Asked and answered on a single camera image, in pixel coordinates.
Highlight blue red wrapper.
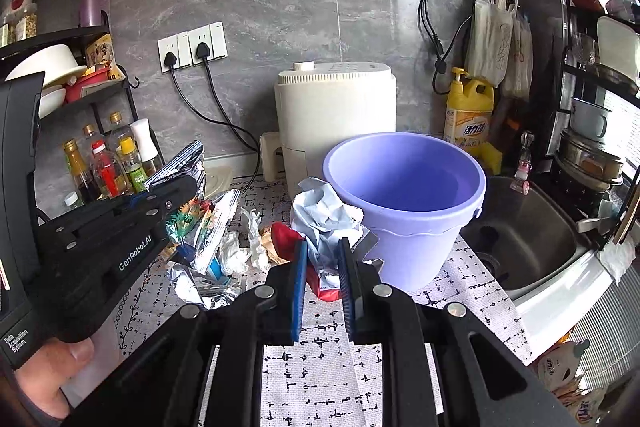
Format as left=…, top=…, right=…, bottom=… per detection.
left=271, top=178, right=369, bottom=303

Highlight silver foil snack bag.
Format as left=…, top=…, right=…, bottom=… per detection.
left=167, top=261, right=248, bottom=310

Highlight colourful snack wrapper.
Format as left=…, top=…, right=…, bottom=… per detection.
left=144, top=140, right=241, bottom=280

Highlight small brown paper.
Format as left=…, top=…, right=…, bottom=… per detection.
left=259, top=227, right=288, bottom=265

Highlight white tissue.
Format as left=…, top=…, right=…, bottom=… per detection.
left=218, top=208, right=269, bottom=277

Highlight person left hand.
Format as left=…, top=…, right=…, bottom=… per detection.
left=14, top=338, right=94, bottom=419

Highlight white patterned table mat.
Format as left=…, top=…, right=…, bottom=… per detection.
left=112, top=175, right=534, bottom=427

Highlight white cap small bottle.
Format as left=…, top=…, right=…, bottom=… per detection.
left=64, top=191, right=84, bottom=210

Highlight dark soy sauce bottle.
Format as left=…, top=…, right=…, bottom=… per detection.
left=63, top=139, right=102, bottom=204

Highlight purple plastic bucket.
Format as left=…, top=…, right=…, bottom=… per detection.
left=322, top=132, right=487, bottom=294

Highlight red cap oil bottle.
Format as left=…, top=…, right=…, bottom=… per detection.
left=91, top=139, right=131, bottom=197

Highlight cream induction cooker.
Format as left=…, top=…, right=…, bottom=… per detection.
left=204, top=166, right=233, bottom=199

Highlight yellow cap green label bottle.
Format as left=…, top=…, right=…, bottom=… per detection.
left=119, top=136, right=148, bottom=193

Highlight cream air fryer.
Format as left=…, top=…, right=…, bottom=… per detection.
left=259, top=62, right=397, bottom=196

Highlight gold cap clear bottle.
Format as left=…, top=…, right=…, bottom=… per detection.
left=107, top=112, right=132, bottom=154

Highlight white top oil dispenser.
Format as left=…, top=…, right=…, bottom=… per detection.
left=130, top=118, right=163, bottom=178

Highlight stainless steel sink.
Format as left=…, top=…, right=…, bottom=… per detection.
left=461, top=176, right=590, bottom=299

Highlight red bowl on shelf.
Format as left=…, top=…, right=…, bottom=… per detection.
left=65, top=68, right=110, bottom=104

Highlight pink small bottle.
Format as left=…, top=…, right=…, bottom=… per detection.
left=510, top=131, right=534, bottom=196

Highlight yellow detergent bottle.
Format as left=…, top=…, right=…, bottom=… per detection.
left=444, top=67, right=495, bottom=158

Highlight white stacked bowls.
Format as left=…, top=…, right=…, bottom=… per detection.
left=6, top=44, right=87, bottom=119

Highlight black condiment shelf rack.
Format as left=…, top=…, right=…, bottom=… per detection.
left=0, top=10, right=166, bottom=218

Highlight stainless steel pot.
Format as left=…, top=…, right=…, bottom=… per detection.
left=555, top=128, right=624, bottom=192

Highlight hanging white bags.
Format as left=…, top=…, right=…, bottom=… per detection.
left=465, top=0, right=534, bottom=101

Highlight white enamel mug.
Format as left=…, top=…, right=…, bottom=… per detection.
left=570, top=98, right=611, bottom=142

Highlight black dish rack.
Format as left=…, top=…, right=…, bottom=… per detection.
left=549, top=0, right=639, bottom=243

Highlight hanging black cable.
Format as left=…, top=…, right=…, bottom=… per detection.
left=418, top=0, right=476, bottom=96

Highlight black power cable right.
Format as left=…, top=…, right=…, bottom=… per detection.
left=194, top=42, right=263, bottom=193

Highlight black power cable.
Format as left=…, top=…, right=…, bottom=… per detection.
left=162, top=51, right=262, bottom=153
left=194, top=42, right=263, bottom=193

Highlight black power cable left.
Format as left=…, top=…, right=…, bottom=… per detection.
left=162, top=51, right=262, bottom=153

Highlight white wall socket panel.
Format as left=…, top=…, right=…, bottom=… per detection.
left=157, top=22, right=228, bottom=72

